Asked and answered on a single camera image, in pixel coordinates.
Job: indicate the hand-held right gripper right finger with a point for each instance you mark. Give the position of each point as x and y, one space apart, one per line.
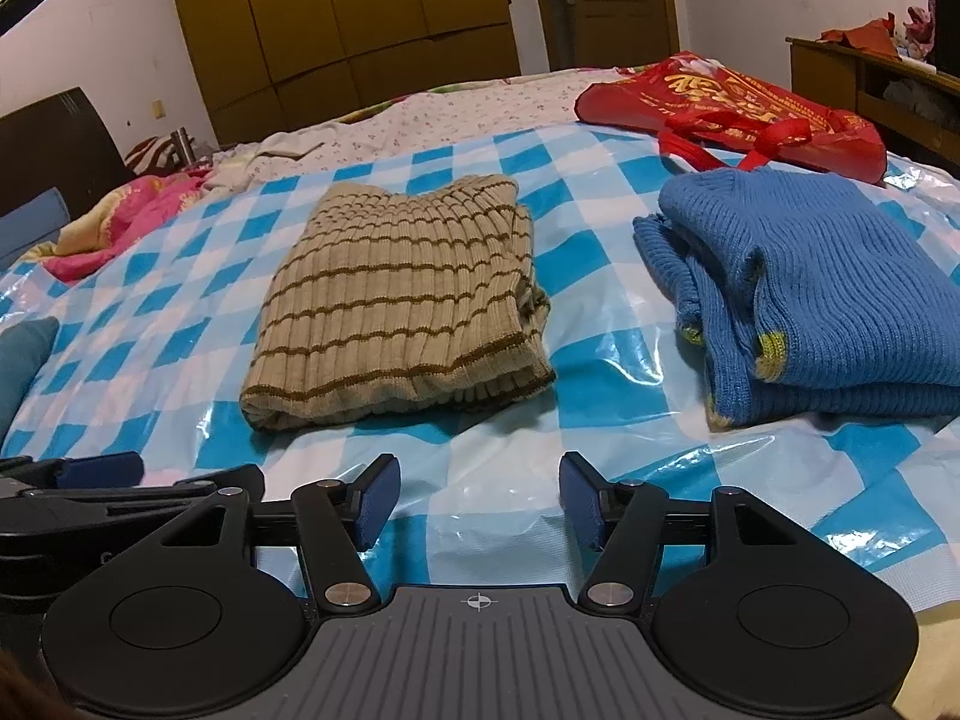
581 499

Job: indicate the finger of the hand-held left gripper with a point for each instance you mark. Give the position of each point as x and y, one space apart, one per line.
101 469
195 481

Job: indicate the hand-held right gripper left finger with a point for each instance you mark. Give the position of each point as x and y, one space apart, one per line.
375 502

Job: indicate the beige striped knit sweater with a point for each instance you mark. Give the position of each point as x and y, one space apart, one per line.
390 300

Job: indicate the teal cushion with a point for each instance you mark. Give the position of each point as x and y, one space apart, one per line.
22 375

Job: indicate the blue checkered plastic sheet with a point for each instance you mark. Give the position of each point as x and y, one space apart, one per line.
187 315

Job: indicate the blue pillow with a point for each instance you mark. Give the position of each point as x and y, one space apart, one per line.
30 229

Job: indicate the pink floral blanket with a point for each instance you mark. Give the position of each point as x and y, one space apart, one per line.
127 214

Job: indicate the blue knit sweater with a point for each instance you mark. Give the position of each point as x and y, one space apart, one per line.
817 292

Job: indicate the red white striped cloth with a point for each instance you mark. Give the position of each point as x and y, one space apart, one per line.
150 155

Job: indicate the dark wooden headboard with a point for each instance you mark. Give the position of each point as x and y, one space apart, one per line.
52 142

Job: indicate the floral white bedsheet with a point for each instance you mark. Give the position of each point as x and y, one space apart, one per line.
465 109

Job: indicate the red plastic bag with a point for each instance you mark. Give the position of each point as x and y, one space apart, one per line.
720 101

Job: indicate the wooden desk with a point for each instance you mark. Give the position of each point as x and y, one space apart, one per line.
832 82

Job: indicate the wooden wardrobe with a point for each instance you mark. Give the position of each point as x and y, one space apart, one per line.
337 15

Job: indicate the wooden door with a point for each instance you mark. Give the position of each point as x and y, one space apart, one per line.
607 0

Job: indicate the orange-red cloth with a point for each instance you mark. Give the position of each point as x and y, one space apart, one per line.
859 37

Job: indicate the wall socket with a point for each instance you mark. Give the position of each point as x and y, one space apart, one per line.
157 106

